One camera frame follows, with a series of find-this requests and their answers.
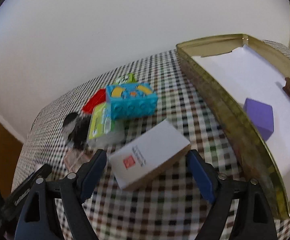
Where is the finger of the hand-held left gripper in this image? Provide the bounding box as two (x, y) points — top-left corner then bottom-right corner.
(0, 164), (53, 228)

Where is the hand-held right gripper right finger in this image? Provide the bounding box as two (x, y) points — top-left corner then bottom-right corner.
(187, 149), (278, 240)

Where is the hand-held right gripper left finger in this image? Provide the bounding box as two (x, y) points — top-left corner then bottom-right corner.
(15, 149), (108, 240)

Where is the clear package with green label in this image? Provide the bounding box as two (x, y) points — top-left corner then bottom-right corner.
(88, 103), (125, 146)

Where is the white box with tan sides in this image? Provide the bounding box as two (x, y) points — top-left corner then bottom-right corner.
(108, 125), (192, 190)

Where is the gold metal tin tray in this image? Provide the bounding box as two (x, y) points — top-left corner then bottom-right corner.
(176, 33), (290, 220)

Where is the blue toy block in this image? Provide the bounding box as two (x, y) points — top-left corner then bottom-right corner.
(106, 82), (159, 120)

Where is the small clear plastic box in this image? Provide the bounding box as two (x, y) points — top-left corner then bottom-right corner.
(64, 148), (86, 170)

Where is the black and white crumpled item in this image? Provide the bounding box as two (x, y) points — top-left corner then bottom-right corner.
(63, 112), (93, 151)

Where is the red block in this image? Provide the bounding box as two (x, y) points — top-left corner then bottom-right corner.
(82, 89), (108, 114)

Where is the purple cube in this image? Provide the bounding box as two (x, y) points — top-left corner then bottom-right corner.
(243, 98), (275, 142)

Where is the checkered tablecloth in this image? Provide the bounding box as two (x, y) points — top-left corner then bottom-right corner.
(12, 40), (290, 240)

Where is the green toy piece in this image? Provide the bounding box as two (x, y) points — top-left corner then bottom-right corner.
(116, 73), (136, 84)

